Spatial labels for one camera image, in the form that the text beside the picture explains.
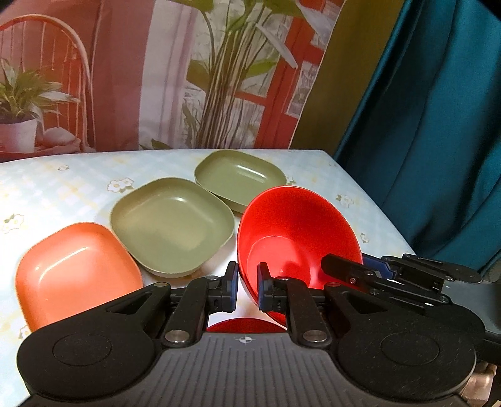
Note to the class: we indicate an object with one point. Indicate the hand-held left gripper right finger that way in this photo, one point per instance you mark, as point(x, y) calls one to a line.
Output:
point(262, 287)

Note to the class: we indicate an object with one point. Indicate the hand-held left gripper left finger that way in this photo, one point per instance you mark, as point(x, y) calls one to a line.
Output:
point(233, 283)

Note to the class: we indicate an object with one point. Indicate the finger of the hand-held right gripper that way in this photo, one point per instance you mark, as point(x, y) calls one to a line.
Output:
point(430, 266)
point(352, 276)

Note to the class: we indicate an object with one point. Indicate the red bowl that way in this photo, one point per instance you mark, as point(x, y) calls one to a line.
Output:
point(297, 227)
point(242, 325)

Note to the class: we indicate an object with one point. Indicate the large green plate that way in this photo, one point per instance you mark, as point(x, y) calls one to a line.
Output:
point(172, 223)

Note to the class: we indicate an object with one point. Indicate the small green plate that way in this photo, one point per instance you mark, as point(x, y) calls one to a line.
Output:
point(238, 176)

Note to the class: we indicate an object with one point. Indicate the orange plate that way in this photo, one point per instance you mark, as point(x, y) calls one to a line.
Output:
point(78, 270)

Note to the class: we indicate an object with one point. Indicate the teal curtain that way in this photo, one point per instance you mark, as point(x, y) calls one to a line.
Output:
point(430, 137)

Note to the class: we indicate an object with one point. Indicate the floral checked tablecloth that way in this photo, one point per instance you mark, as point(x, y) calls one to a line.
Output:
point(58, 195)

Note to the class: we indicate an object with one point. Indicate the printed backdrop cloth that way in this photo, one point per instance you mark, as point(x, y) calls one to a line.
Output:
point(137, 78)

